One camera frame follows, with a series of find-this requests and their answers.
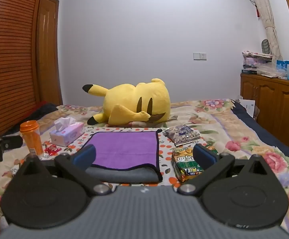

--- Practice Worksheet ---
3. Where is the navy blue bed cover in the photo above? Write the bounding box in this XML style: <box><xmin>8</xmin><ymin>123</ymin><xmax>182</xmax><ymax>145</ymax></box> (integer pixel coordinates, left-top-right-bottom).
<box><xmin>230</xmin><ymin>102</ymin><xmax>289</xmax><ymax>166</ymax></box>

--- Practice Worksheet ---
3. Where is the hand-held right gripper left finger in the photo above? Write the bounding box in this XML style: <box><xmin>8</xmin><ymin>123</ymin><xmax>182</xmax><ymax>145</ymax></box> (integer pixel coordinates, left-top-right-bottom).
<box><xmin>18</xmin><ymin>144</ymin><xmax>112</xmax><ymax>197</ymax></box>

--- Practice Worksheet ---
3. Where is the stack of papers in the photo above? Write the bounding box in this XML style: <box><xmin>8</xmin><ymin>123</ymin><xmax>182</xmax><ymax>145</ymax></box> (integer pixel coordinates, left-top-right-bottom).
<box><xmin>242</xmin><ymin>50</ymin><xmax>273</xmax><ymax>75</ymax></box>

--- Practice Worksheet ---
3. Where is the clear plastic bag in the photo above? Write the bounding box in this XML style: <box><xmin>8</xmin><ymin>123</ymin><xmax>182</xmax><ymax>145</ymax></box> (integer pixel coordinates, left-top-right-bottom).
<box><xmin>256</xmin><ymin>62</ymin><xmax>288</xmax><ymax>79</ymax></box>

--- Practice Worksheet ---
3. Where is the yellow plush toy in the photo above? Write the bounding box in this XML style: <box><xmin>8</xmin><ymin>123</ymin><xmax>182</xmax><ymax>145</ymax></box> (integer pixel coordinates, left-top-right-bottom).
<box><xmin>82</xmin><ymin>78</ymin><xmax>172</xmax><ymax>126</ymax></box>

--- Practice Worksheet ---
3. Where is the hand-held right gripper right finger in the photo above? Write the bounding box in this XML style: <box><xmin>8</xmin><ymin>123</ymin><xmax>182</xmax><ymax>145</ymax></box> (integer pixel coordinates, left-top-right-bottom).
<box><xmin>177</xmin><ymin>144</ymin><xmax>274</xmax><ymax>196</ymax></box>

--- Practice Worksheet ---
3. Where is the red candy wrapper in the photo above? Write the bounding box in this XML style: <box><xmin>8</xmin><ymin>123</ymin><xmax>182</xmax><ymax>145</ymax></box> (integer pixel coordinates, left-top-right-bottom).
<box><xmin>44</xmin><ymin>146</ymin><xmax>62</xmax><ymax>155</ymax></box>

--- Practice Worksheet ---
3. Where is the wooden door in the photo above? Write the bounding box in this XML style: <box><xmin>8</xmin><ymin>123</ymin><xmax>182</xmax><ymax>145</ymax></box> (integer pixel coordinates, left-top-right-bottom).
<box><xmin>36</xmin><ymin>0</ymin><xmax>63</xmax><ymax>106</ymax></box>

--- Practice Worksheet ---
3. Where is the green snack packet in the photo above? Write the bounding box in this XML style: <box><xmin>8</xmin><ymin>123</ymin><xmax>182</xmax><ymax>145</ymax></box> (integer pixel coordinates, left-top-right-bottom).
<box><xmin>171</xmin><ymin>146</ymin><xmax>221</xmax><ymax>183</ymax></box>

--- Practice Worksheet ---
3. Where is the dark red cloth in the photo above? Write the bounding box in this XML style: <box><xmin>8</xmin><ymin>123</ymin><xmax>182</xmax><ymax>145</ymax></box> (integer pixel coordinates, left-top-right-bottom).
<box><xmin>10</xmin><ymin>101</ymin><xmax>59</xmax><ymax>132</ymax></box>

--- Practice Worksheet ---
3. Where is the pink tissue box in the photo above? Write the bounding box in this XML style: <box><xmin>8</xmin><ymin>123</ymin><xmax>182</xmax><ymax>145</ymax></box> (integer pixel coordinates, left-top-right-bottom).
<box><xmin>49</xmin><ymin>117</ymin><xmax>85</xmax><ymax>147</ymax></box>

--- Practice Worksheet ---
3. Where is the beige curtain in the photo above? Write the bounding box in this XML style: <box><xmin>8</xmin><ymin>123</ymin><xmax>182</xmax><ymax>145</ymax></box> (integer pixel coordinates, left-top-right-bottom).
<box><xmin>245</xmin><ymin>0</ymin><xmax>282</xmax><ymax>60</ymax></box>

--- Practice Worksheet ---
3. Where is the blue white box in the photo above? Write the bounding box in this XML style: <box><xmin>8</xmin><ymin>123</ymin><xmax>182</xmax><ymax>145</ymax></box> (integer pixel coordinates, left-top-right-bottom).
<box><xmin>276</xmin><ymin>60</ymin><xmax>289</xmax><ymax>80</ymax></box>

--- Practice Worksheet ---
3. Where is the wooden louvered wardrobe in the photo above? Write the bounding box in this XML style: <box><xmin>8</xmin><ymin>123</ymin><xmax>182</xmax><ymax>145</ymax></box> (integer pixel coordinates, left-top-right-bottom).
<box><xmin>0</xmin><ymin>0</ymin><xmax>48</xmax><ymax>137</ymax></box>

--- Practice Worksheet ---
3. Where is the blue patterned snack packet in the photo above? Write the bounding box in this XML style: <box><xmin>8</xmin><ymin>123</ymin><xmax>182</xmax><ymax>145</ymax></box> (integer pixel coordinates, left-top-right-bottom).
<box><xmin>164</xmin><ymin>124</ymin><xmax>201</xmax><ymax>147</ymax></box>

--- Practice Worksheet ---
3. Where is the dark hand fan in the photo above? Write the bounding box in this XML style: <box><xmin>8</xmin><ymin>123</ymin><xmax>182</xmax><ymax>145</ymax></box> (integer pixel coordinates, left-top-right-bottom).
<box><xmin>261</xmin><ymin>38</ymin><xmax>270</xmax><ymax>54</ymax></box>

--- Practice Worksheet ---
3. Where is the white paper sheet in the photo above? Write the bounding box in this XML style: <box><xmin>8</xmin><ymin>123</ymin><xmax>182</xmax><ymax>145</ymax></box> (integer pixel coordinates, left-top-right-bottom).
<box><xmin>238</xmin><ymin>98</ymin><xmax>256</xmax><ymax>118</ymax></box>

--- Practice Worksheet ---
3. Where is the floral bed sheet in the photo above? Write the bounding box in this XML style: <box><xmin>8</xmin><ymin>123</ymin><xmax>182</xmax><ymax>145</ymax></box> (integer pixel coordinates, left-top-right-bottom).
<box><xmin>0</xmin><ymin>99</ymin><xmax>289</xmax><ymax>239</ymax></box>

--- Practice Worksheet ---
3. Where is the wooden cabinet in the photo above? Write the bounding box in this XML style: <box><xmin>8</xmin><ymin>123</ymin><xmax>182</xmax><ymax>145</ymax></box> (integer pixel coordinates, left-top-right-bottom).
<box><xmin>240</xmin><ymin>72</ymin><xmax>289</xmax><ymax>161</ymax></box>

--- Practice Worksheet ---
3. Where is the orange plastic bottle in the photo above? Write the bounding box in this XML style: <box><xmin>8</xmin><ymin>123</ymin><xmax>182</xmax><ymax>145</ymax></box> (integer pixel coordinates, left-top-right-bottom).
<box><xmin>20</xmin><ymin>120</ymin><xmax>44</xmax><ymax>158</ymax></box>

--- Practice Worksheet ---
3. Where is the purple towel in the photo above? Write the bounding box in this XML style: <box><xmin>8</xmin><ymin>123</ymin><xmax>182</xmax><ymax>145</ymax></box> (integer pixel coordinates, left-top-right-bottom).
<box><xmin>81</xmin><ymin>131</ymin><xmax>161</xmax><ymax>171</ymax></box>

